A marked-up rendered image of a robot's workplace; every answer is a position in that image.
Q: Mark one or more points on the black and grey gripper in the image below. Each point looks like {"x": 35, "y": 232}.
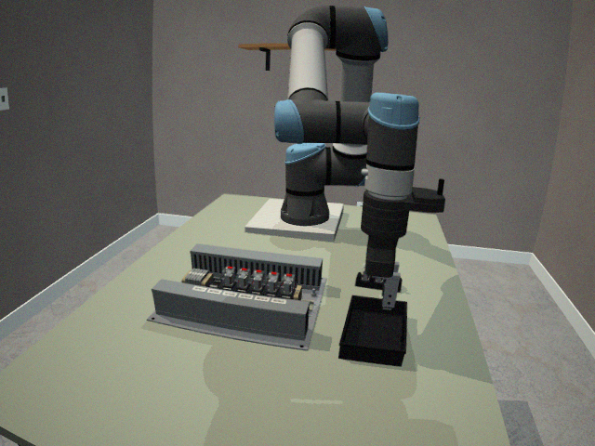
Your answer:
{"x": 388, "y": 198}

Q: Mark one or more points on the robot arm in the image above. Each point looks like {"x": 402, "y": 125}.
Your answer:
{"x": 358, "y": 34}

